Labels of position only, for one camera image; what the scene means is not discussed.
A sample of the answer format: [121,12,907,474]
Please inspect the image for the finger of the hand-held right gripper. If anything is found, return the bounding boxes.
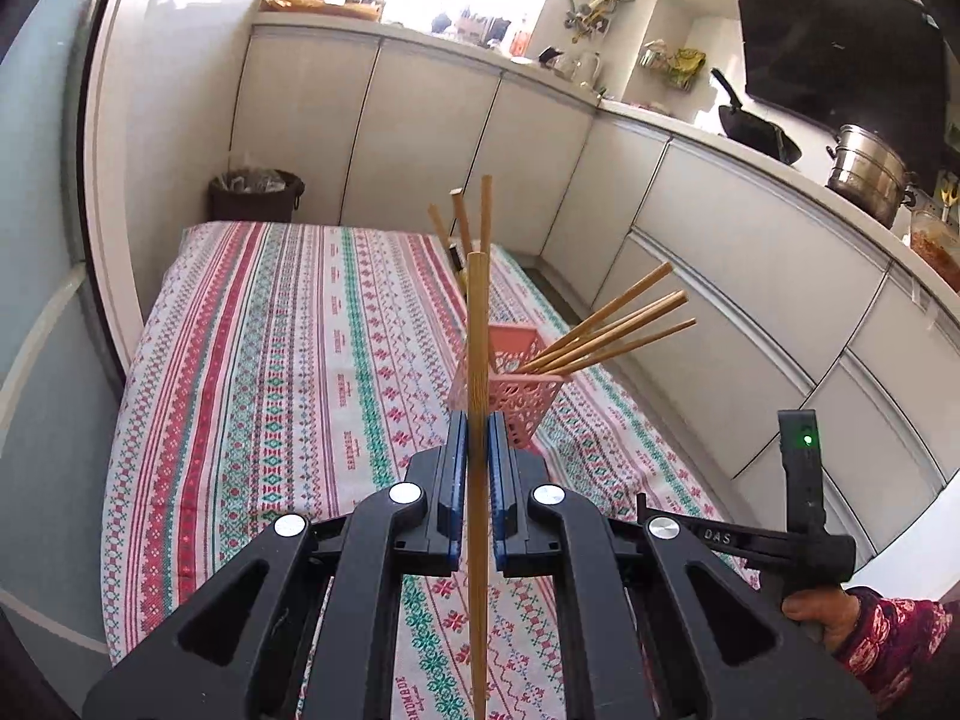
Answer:
[636,493,702,542]

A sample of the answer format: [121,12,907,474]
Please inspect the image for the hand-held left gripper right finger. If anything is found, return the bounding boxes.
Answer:
[487,411,875,720]

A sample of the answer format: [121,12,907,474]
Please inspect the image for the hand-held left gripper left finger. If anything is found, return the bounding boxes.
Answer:
[82,411,470,720]

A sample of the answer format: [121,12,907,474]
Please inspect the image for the pink mesh chopstick holder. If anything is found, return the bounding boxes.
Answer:
[448,322,565,455]

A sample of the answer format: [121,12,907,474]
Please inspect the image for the light wooden chopstick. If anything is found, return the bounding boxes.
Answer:
[463,251,492,720]

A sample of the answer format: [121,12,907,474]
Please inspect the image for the bunch of wooden chopsticks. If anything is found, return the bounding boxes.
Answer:
[427,175,698,376]

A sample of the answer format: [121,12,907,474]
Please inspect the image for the person's right forearm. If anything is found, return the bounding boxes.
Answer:
[832,586,955,717]

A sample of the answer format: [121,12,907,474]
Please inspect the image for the person's right hand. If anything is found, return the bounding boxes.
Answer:
[780,586,863,653]

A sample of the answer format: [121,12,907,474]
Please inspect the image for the striped patterned tablecloth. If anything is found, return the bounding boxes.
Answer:
[101,221,762,720]

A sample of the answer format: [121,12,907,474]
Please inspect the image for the glass bowl with food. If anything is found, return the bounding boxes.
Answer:
[907,208,960,293]

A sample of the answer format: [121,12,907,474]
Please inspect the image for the stainless steel steamer pot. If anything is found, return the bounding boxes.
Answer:
[825,124,920,230]

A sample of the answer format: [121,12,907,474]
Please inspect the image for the dark trash bin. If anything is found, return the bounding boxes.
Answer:
[208,169,306,224]

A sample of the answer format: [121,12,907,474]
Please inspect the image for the row of white base cabinets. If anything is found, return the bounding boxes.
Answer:
[225,19,960,563]

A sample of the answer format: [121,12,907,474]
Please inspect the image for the black wok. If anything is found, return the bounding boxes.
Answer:
[709,67,803,166]

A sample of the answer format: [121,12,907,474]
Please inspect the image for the white kitchen countertop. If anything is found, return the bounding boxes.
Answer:
[251,9,960,293]

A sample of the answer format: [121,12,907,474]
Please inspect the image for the yellow green bag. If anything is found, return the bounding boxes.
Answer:
[667,49,707,91]

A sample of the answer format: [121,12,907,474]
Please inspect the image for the black range hood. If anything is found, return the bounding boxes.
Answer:
[729,0,953,166]

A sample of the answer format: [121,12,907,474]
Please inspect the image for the row of windowsill jars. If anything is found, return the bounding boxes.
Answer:
[300,0,556,65]

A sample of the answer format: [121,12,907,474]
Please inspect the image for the frosted glass door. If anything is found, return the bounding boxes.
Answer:
[0,0,151,676]

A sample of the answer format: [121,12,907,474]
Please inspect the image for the yellowish flat basket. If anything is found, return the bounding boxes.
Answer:
[259,0,385,22]

